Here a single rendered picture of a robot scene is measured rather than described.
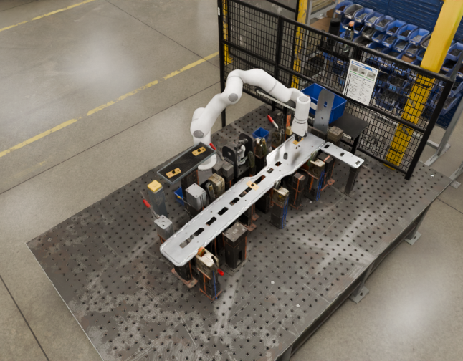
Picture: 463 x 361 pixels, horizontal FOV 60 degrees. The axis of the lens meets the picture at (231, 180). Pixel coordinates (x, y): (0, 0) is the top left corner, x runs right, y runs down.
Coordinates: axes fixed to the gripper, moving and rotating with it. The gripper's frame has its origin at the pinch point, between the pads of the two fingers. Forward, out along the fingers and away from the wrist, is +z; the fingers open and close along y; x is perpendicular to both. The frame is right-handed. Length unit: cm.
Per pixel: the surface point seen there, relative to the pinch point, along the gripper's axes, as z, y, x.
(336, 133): 3.6, 14.9, 24.8
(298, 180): 11.2, 17.8, -22.0
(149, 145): 110, -176, -5
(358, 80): -21, 8, 54
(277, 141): 9.9, -14.8, -3.0
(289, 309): 39, 60, -84
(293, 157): 9.4, 3.6, -8.6
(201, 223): 9, -3, -89
